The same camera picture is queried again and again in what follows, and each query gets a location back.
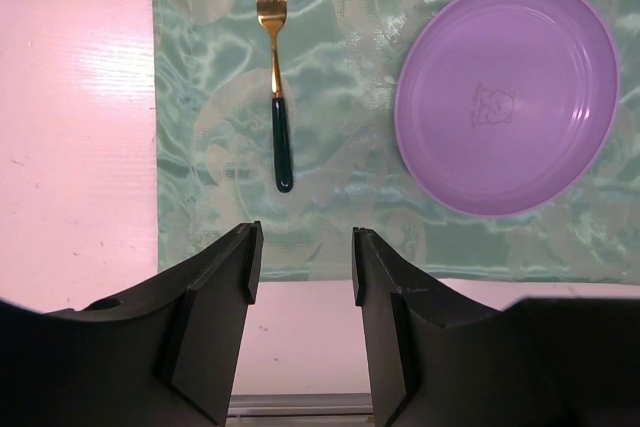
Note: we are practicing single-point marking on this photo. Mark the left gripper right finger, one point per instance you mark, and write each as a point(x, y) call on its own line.
point(438, 358)

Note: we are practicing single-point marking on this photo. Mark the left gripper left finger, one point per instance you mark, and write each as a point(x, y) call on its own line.
point(161, 353)

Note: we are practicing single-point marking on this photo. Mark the lilac plastic plate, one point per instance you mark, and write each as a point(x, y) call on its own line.
point(502, 105)

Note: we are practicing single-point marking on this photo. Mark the teal patterned satin cloth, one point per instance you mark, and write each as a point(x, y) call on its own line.
point(340, 62)

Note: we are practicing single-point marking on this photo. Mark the gold fork green handle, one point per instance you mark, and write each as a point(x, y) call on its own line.
point(272, 15)

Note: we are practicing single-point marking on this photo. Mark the aluminium frame rail front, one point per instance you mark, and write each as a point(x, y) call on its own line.
point(352, 409)

